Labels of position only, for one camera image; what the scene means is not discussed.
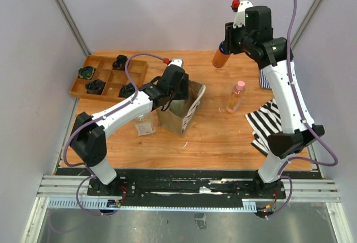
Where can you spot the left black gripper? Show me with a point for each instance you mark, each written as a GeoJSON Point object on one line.
{"type": "Point", "coordinates": [184, 93]}

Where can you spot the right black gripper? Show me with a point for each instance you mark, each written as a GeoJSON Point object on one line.
{"type": "Point", "coordinates": [230, 32]}

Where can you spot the orange spray bottle front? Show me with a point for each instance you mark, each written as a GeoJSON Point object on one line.
{"type": "Point", "coordinates": [221, 56]}

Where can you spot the clear bottle pink cap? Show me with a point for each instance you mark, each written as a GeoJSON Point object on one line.
{"type": "Point", "coordinates": [236, 95]}

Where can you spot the blue white striped cloth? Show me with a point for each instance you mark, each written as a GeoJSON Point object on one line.
{"type": "Point", "coordinates": [264, 83]}

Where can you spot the clear bottle white cap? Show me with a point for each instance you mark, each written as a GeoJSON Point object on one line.
{"type": "Point", "coordinates": [144, 125]}

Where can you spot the black white striped cloth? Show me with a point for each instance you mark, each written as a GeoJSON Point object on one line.
{"type": "Point", "coordinates": [265, 121]}

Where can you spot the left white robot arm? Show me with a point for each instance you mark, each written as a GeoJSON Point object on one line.
{"type": "Point", "coordinates": [90, 132]}

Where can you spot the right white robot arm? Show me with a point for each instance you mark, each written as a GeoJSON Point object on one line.
{"type": "Point", "coordinates": [251, 33]}

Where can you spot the canvas tote bag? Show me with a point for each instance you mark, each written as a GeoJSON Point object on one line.
{"type": "Point", "coordinates": [179, 125]}

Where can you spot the small black rolled belt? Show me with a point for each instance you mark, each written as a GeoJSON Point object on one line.
{"type": "Point", "coordinates": [120, 63]}

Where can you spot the wooden compartment tray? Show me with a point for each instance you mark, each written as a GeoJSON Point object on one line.
{"type": "Point", "coordinates": [113, 80]}

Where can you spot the green patterned rolled belt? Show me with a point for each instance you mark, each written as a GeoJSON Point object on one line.
{"type": "Point", "coordinates": [86, 72]}

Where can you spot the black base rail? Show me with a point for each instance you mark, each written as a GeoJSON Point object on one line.
{"type": "Point", "coordinates": [186, 187]}

